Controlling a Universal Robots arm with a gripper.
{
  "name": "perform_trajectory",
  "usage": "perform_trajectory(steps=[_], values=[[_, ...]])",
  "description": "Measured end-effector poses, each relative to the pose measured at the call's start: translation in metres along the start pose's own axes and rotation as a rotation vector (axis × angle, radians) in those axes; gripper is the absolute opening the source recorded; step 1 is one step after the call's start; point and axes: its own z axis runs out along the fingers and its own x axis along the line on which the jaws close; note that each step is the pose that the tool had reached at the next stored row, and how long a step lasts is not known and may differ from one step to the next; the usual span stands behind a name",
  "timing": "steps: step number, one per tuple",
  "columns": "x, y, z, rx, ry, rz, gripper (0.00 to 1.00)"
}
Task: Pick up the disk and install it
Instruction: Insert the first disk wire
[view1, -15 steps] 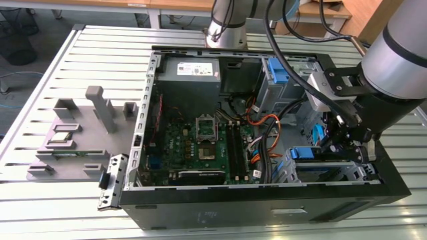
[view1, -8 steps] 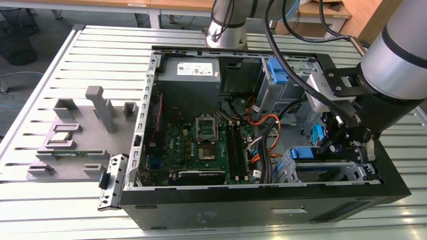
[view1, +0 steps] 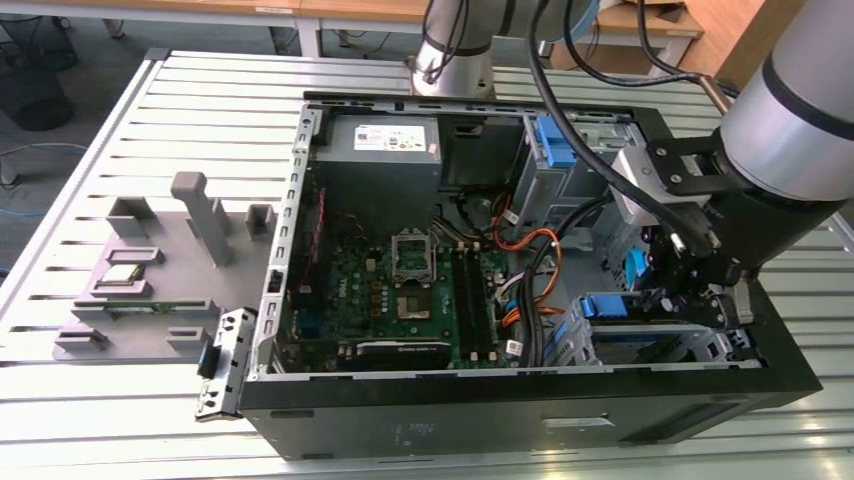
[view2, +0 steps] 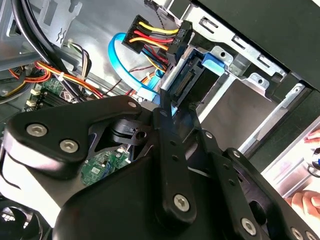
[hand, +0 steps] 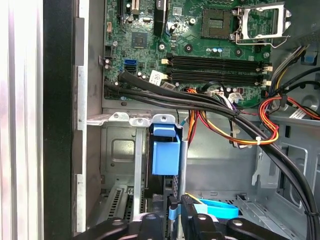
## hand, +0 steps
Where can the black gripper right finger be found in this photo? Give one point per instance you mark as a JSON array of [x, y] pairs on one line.
[[200, 227]]

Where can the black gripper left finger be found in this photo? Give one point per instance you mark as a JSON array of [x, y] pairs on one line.
[[150, 227]]

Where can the hard disk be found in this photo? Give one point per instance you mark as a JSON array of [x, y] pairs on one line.
[[165, 157]]

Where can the silver disk bay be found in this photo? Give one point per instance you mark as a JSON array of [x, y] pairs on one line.
[[120, 155]]

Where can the silver optical drive cage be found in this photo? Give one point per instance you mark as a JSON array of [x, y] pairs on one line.
[[295, 155]]

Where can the black PC case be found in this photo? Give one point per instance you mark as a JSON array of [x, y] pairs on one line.
[[57, 125]]

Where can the black RAM slot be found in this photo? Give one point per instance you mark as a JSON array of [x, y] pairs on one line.
[[215, 76], [215, 61]]

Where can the green motherboard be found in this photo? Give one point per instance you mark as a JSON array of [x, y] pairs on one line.
[[200, 47]]

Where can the CPU socket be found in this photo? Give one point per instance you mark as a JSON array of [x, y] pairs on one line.
[[216, 23]]

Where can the metal socket cover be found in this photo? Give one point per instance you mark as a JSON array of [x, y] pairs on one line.
[[282, 25]]

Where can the grey power supply unit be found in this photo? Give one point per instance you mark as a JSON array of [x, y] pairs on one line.
[[305, 20]]

